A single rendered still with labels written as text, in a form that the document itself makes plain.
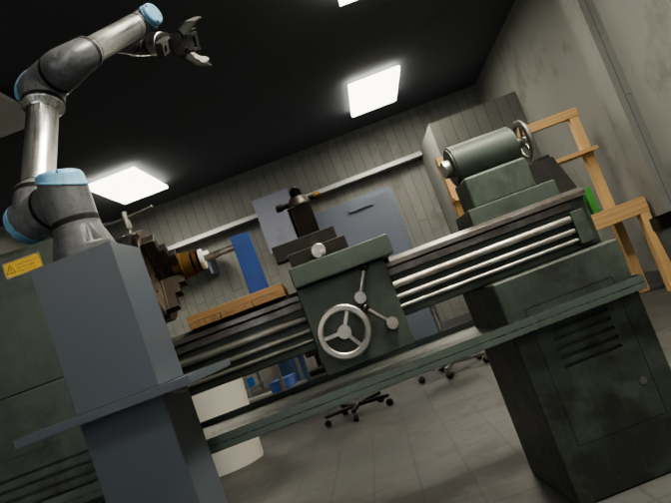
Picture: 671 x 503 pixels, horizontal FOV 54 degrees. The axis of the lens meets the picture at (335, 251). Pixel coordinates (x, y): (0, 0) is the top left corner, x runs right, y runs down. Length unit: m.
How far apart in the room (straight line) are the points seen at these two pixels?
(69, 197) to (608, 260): 1.49
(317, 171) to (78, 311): 8.06
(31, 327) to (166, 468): 0.68
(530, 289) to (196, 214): 8.02
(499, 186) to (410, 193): 7.27
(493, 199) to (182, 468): 1.26
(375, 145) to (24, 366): 7.93
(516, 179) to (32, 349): 1.55
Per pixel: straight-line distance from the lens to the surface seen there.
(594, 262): 2.09
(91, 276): 1.62
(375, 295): 1.91
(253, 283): 2.14
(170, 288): 2.18
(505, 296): 2.00
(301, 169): 9.56
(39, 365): 2.07
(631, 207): 5.74
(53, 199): 1.72
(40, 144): 1.94
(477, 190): 2.19
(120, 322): 1.59
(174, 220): 9.81
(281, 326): 2.01
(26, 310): 2.08
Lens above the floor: 0.76
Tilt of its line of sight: 5 degrees up
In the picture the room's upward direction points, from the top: 21 degrees counter-clockwise
